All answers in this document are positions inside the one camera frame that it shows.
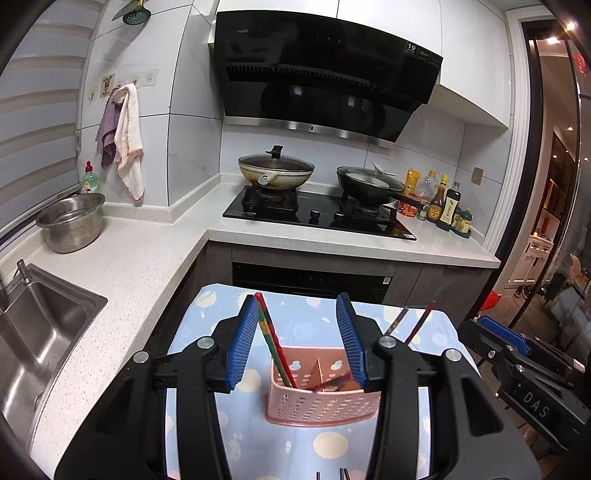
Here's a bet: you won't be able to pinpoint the green hanging skimmer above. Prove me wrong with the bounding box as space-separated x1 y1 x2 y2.
122 0 151 26

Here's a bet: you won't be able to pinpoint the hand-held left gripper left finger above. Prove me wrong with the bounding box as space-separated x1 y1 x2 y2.
55 295 260 480

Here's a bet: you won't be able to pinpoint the purple hanging towel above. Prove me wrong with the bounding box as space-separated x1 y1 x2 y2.
95 87 123 171

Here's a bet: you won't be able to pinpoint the small jars on green tray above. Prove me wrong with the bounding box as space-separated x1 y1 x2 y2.
452 208 474 239

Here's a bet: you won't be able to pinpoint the black pan with lid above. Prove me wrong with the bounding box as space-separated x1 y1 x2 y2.
336 161 428 208

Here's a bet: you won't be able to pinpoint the pink perforated utensil holder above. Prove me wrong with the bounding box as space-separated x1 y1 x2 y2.
264 345 384 428

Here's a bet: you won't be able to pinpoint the dark soy sauce bottle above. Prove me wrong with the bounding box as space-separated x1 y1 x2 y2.
436 181 462 232

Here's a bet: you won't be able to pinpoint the yellow cap sauce bottle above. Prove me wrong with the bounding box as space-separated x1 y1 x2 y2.
427 174 450 224

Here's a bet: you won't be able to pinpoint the glass sliding door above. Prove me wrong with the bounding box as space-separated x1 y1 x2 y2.
508 0 591 324

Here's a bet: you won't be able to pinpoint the beige wok with glass lid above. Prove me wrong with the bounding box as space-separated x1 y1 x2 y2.
238 145 316 191

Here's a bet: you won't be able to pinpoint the stainless steel colander bowl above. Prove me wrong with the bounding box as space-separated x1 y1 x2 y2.
36 193 106 254

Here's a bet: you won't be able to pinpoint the clear plastic bottle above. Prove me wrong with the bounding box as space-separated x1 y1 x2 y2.
421 171 438 206

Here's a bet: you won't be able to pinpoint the stainless steel sink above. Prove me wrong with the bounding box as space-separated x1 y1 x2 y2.
0 263 108 435

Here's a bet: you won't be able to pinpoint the person's right hand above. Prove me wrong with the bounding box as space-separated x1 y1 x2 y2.
519 427 552 455

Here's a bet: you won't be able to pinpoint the black built-in appliance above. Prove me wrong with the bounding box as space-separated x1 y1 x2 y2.
231 263 398 302

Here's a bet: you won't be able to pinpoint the black gas stove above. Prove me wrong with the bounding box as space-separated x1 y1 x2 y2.
222 187 417 241

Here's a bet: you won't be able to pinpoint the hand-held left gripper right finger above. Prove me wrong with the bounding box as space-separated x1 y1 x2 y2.
336 293 541 480

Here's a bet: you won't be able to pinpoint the striped window blind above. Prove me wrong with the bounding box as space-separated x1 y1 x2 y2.
0 9 93 232

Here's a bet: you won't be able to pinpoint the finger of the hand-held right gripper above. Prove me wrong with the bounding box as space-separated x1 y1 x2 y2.
459 320 513 370
478 316 529 354

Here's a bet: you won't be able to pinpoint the blue polka dot tablecloth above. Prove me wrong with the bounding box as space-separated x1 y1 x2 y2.
164 284 467 480

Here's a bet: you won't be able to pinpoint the black range hood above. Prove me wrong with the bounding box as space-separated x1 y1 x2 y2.
208 10 444 149

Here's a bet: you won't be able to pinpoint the white hanging towel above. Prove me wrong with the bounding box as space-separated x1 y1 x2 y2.
113 83 145 201

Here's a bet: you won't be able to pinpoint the green dish soap bottle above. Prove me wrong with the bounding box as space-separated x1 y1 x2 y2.
81 161 100 195

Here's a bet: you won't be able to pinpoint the red green chopsticks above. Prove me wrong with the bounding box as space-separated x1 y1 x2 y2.
253 292 296 388

